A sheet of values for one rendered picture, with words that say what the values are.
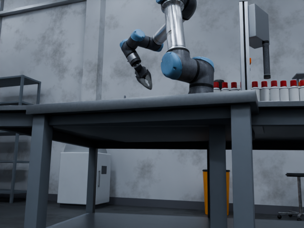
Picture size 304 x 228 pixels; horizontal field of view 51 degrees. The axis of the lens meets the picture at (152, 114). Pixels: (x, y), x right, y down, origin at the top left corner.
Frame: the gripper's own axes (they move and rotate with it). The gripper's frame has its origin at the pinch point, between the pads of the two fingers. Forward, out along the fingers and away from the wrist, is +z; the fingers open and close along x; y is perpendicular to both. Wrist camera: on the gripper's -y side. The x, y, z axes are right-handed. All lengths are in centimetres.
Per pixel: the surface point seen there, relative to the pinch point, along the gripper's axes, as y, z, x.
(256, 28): -17, 7, -66
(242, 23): -16, 0, -61
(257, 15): -15, 0, -71
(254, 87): -1, 32, -51
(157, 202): 335, 65, 86
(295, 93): -2, 46, -68
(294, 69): 295, -6, -192
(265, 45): -11, 16, -66
